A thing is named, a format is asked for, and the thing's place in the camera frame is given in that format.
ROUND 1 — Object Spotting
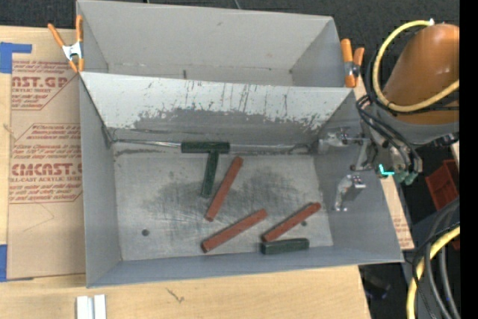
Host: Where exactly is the dark green flat block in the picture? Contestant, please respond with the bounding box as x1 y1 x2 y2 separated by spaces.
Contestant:
200 152 221 198
181 141 231 155
260 238 311 255

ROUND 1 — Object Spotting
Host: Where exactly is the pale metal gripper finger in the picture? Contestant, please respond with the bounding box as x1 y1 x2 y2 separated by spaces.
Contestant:
333 173 367 213
317 126 364 155

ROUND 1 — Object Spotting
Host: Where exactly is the grey metal bin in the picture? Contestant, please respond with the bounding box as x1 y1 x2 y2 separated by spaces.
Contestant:
75 0 406 289

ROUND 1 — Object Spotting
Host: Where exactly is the brown cardboard board red print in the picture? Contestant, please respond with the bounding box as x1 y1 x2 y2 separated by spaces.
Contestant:
0 25 415 283

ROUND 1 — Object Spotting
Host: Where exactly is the red-brown flat block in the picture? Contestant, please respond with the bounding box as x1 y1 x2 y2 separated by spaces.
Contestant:
204 155 244 223
200 208 269 254
261 202 322 244

